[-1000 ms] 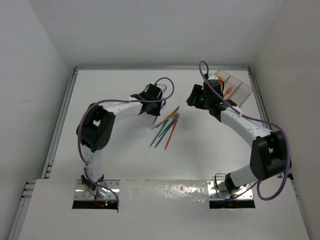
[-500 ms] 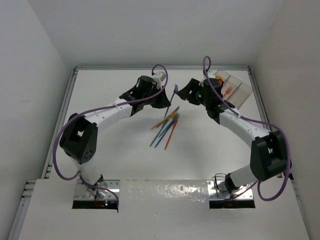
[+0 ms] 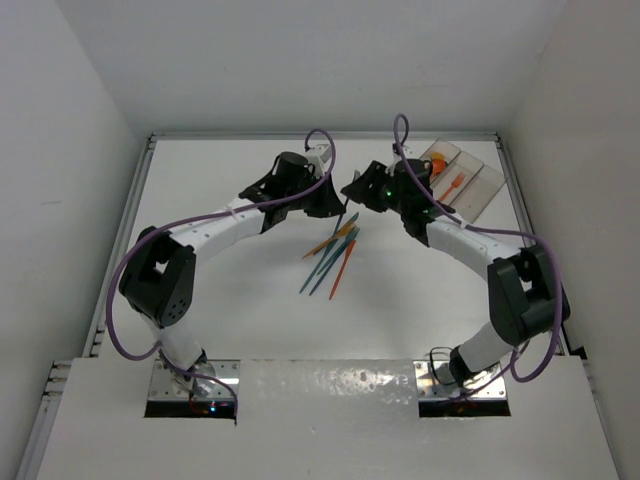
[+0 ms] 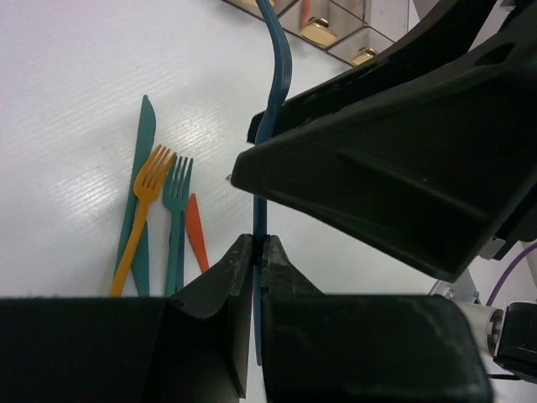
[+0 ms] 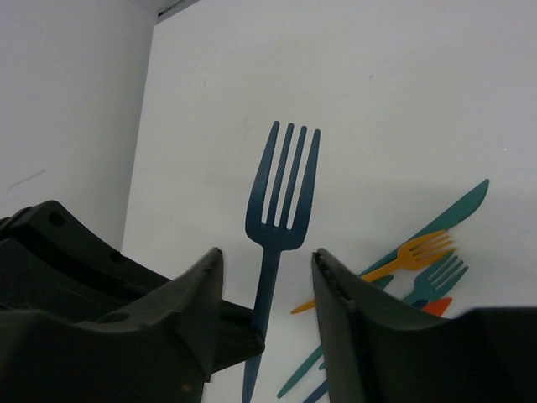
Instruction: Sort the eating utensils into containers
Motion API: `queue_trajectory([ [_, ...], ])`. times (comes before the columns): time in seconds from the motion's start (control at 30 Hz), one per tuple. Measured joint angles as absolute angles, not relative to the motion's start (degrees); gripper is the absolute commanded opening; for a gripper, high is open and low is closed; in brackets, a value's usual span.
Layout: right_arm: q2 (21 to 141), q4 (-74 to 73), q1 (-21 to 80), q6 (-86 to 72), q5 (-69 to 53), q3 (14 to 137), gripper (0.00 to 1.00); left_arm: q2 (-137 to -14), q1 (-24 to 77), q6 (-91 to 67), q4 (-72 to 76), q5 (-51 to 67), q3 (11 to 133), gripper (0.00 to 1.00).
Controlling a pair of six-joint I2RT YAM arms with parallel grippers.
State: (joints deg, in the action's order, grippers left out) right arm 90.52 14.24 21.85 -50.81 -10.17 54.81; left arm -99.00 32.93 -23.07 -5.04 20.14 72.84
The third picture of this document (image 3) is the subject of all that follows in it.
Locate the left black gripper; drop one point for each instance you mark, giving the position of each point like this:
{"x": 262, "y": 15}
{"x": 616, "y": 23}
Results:
{"x": 329, "y": 204}

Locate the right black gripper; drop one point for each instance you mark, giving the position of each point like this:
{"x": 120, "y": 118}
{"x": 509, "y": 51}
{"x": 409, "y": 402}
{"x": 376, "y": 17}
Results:
{"x": 362, "y": 191}

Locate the yellow fork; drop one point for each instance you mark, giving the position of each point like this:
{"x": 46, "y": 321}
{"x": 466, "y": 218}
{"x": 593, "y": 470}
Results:
{"x": 319, "y": 247}

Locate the orange-red spoon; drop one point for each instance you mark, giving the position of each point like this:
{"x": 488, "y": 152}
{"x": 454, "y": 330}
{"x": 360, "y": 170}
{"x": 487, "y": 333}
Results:
{"x": 438, "y": 165}

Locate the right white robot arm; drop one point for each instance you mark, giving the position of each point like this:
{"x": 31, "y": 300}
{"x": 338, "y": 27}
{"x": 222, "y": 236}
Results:
{"x": 525, "y": 294}

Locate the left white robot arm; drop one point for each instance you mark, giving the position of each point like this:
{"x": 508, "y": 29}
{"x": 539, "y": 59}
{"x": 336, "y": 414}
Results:
{"x": 158, "y": 279}

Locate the orange-red knife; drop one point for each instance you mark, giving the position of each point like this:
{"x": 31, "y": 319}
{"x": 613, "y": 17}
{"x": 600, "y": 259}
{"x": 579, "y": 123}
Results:
{"x": 348, "y": 252}

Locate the dark blue knife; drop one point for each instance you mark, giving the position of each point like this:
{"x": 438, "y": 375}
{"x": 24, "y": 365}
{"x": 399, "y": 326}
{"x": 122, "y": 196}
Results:
{"x": 326, "y": 269}

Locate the clear container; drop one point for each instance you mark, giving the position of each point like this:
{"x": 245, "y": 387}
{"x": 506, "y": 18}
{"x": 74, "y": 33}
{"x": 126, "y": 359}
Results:
{"x": 478, "y": 193}
{"x": 449, "y": 150}
{"x": 463, "y": 163}

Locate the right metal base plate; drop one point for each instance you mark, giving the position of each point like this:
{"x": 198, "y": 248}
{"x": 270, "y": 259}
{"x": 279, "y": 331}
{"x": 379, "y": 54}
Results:
{"x": 488, "y": 385}

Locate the metal base plate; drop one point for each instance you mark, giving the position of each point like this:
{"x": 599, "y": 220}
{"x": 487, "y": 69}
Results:
{"x": 213, "y": 395}
{"x": 488, "y": 385}

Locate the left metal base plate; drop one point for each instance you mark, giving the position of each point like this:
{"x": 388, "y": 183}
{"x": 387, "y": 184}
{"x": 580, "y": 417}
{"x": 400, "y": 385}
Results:
{"x": 213, "y": 395}

